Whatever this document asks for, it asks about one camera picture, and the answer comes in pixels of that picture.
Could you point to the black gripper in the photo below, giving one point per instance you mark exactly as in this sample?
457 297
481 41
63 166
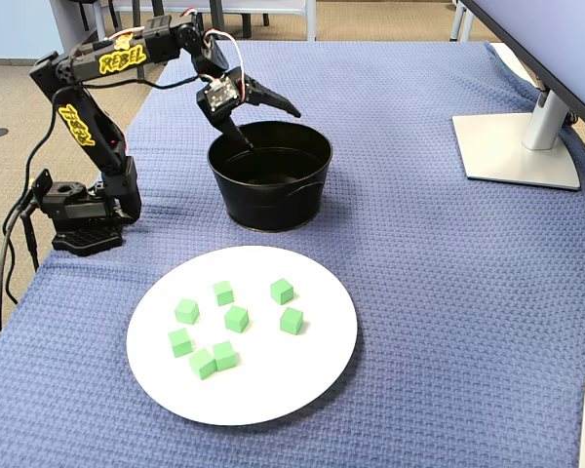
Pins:
222 98

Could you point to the green cube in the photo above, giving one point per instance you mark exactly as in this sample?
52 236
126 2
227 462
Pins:
185 313
180 344
222 294
236 320
224 357
291 322
202 364
281 292

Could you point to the white round plate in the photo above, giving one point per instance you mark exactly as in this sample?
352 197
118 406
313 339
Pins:
253 390

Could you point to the black chair legs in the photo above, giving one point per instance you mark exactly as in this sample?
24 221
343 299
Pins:
246 24
113 14

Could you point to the black metal bucket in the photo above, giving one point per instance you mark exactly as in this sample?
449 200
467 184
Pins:
268 205

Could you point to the white furniture leg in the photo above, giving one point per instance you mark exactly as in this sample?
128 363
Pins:
97 14

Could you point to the grey desk legs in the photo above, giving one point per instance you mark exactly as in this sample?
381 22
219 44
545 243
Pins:
456 24

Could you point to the blue woven cloth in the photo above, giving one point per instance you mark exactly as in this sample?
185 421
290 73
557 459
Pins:
419 292

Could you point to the silver monitor stand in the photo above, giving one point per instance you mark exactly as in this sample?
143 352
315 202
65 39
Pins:
517 156

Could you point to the monitor screen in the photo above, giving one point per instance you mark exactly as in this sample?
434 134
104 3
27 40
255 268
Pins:
556 39

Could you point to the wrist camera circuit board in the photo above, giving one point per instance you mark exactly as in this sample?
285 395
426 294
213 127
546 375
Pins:
222 97

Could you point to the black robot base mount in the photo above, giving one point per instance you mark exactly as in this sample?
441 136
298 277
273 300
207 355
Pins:
78 209

